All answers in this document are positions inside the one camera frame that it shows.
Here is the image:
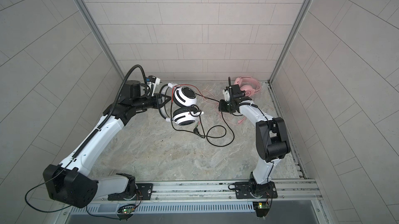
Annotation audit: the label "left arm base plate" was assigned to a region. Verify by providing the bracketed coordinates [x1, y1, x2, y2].
[108, 183, 153, 201]

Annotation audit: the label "ventilation grille strip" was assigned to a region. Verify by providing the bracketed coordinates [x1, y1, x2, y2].
[70, 201, 255, 215]

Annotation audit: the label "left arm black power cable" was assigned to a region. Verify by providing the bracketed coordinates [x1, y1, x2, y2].
[24, 64, 147, 220]

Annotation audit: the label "pink headphones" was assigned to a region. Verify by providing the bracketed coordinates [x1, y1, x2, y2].
[234, 76, 262, 97]

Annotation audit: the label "aluminium mounting rail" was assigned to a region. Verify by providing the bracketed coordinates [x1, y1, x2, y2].
[90, 179, 322, 203]

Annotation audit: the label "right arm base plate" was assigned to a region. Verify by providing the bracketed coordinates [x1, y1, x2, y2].
[233, 180, 278, 199]

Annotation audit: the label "circuit board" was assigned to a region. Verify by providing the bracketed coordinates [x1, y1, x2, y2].
[252, 202, 270, 218]
[117, 204, 136, 215]

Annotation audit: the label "right circuit board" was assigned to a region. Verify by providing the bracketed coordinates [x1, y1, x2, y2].
[252, 202, 270, 218]

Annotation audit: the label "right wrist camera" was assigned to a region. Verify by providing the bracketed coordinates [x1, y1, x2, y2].
[223, 77, 231, 102]

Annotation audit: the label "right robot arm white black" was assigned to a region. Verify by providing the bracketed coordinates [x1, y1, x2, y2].
[219, 84, 291, 199]

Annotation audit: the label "white black headphones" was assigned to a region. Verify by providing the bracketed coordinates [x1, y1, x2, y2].
[158, 83, 203, 126]

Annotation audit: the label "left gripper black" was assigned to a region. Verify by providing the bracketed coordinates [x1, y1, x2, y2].
[130, 92, 171, 112]

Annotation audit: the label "left circuit board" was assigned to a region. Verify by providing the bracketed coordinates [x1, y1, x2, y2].
[117, 204, 136, 215]

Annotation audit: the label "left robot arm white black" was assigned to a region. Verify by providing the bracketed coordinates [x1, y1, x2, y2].
[43, 94, 171, 208]

